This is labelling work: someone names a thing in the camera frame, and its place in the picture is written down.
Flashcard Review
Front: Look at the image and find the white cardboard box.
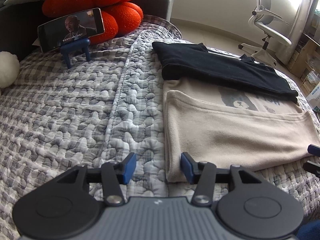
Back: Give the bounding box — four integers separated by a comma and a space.
306, 84, 320, 113

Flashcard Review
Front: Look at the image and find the dark blue cloth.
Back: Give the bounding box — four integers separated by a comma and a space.
299, 219, 320, 240

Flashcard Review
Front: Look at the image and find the grey sofa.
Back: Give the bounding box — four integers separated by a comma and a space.
0, 0, 174, 61

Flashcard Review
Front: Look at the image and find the white office chair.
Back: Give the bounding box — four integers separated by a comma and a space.
238, 0, 293, 64

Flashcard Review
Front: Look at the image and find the white plush cushion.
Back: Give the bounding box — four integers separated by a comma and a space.
0, 51, 21, 89

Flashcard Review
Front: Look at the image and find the smartphone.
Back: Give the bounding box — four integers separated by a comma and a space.
37, 8, 106, 54

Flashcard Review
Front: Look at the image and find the beige and black raglan shirt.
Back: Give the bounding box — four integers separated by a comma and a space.
152, 41, 320, 184

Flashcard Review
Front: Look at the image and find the orange knitted flower cushion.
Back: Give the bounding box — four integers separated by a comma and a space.
42, 0, 147, 47

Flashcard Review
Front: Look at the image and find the wooden shelf unit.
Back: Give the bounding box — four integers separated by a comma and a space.
287, 17, 320, 96

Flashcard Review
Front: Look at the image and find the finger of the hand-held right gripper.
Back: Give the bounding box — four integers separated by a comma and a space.
302, 161, 320, 177
307, 144, 320, 157

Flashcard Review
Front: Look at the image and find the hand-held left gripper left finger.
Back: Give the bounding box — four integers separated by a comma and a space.
54, 152, 137, 207

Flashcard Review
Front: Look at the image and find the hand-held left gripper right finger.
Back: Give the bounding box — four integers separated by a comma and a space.
180, 152, 267, 207

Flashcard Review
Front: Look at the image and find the grey checked quilt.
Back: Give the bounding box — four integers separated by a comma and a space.
0, 14, 320, 231

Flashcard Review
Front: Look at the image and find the blue phone stand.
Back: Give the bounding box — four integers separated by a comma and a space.
60, 38, 92, 69

